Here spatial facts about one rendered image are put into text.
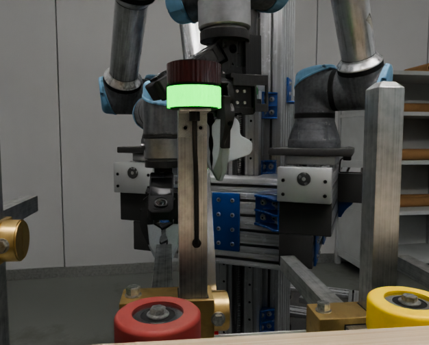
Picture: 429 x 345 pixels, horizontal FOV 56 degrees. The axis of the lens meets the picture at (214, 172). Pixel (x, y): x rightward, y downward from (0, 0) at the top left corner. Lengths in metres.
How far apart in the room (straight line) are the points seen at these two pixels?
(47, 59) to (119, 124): 0.68
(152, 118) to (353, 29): 0.55
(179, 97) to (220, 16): 0.18
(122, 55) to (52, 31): 2.11
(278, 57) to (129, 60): 0.49
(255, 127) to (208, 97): 0.89
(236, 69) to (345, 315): 0.36
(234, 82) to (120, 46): 0.66
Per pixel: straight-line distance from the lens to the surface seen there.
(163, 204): 0.71
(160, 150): 0.76
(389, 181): 0.56
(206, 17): 0.58
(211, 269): 0.58
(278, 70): 1.38
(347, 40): 1.08
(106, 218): 3.20
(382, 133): 0.55
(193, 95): 0.42
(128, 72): 1.23
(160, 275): 0.63
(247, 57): 0.60
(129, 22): 1.14
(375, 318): 0.44
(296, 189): 1.03
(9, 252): 0.52
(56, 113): 3.20
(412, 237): 3.96
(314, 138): 1.14
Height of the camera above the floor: 1.07
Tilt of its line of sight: 5 degrees down
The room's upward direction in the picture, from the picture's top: straight up
